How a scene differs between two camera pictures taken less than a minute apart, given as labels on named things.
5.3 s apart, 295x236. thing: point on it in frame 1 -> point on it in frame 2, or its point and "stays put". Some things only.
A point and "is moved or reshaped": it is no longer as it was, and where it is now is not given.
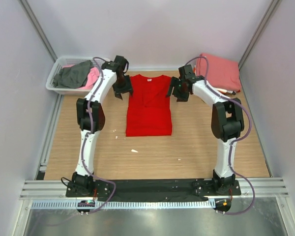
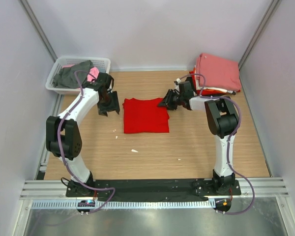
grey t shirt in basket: (73, 76) stays put
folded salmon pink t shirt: (223, 73) stays put
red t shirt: (149, 113) is moved or reshaped
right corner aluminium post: (270, 10) stays put
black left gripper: (128, 88) -> (103, 110)
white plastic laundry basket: (96, 62) stays put
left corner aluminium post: (26, 6) stays put
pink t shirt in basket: (92, 76) stays put
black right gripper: (181, 98) -> (167, 101)
